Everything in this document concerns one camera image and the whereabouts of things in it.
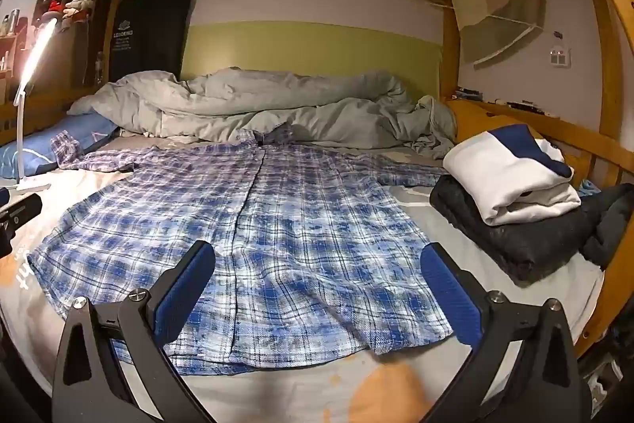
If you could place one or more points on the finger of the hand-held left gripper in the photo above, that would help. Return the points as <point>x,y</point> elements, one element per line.
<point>22,210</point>

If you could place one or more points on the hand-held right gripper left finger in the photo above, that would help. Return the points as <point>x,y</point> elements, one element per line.
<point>183,294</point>

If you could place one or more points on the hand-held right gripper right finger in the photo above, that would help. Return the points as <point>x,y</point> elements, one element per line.
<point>453,299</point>

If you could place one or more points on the blue plaid shirt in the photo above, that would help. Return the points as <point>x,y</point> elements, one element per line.
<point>297,254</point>

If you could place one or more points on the blue pillow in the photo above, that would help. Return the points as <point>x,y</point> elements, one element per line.
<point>44,145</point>

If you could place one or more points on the black folded jacket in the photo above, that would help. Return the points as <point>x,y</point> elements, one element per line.
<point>520,244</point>

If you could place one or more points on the white and navy folded sweatshirt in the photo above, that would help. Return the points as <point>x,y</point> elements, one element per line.
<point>500,175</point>

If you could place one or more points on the white desk lamp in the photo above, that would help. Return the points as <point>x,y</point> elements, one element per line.
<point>37,51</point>

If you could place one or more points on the grey printed bedsheet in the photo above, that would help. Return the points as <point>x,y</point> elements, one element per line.
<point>307,398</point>

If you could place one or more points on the wooden shelf unit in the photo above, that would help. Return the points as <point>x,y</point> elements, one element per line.
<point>89,56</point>

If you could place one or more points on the yellow pillow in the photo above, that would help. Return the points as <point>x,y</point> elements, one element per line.
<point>475,120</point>

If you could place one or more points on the grey duvet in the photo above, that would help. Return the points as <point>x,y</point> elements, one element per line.
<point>247,106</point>

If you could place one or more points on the small clutter on wooden ledge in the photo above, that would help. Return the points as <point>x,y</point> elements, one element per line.
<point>468,95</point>

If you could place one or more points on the checked hanging cloth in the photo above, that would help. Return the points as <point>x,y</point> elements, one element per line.
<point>500,16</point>

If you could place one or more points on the white wall socket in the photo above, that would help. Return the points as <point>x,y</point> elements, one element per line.
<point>559,56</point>

